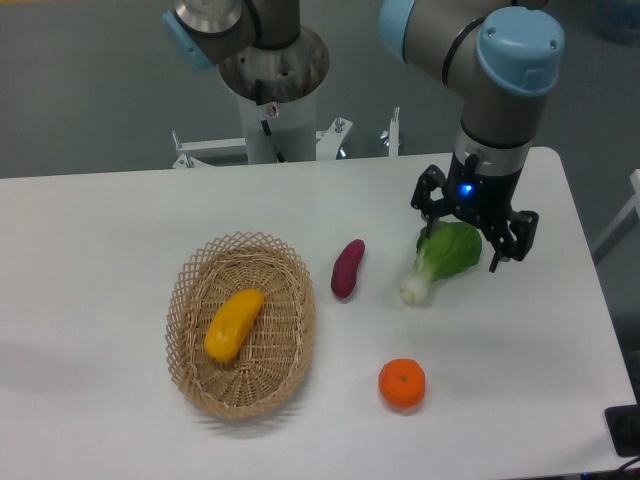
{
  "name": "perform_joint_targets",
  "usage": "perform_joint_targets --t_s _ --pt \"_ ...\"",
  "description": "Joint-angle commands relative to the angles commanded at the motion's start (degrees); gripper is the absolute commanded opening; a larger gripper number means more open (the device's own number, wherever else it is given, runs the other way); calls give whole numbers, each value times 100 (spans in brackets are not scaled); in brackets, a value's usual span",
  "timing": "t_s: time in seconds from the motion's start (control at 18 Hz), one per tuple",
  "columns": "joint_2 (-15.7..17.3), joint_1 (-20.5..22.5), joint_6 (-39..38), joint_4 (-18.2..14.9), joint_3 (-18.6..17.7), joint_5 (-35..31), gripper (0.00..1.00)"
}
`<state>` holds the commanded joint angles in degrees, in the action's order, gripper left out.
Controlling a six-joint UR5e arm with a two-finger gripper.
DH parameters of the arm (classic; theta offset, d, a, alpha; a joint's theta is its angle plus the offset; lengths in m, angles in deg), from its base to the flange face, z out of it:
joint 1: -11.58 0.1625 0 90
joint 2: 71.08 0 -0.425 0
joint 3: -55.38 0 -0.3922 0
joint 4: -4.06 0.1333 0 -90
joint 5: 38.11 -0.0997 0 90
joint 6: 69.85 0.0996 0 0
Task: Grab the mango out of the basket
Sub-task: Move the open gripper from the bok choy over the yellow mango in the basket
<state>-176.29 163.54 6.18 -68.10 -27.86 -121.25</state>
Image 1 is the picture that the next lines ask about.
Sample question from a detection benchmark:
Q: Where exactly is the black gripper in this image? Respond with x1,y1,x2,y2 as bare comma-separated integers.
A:
410,154,539,273

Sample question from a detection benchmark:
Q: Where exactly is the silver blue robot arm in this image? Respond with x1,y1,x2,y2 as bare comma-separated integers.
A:
162,1,565,263

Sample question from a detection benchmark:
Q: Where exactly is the woven wicker basket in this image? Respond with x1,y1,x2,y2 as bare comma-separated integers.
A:
166,232,315,419

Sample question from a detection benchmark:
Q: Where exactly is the yellow mango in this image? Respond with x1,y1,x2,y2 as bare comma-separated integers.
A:
204,289,265,362

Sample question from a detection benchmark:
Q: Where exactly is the green bok choy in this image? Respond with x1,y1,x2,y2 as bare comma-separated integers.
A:
399,222,483,305

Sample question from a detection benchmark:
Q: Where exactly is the purple sweet potato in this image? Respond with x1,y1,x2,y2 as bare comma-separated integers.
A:
331,239,366,299

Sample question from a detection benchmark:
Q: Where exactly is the orange tangerine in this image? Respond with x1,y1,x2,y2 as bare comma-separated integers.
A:
378,358,426,409

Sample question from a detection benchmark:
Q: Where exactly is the black device at table edge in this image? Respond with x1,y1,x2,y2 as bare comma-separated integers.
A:
604,405,639,457

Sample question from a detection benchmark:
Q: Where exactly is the white frame at right edge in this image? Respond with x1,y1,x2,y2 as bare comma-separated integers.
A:
591,169,639,264

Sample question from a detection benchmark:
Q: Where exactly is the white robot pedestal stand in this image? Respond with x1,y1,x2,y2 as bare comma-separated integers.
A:
171,94,402,170

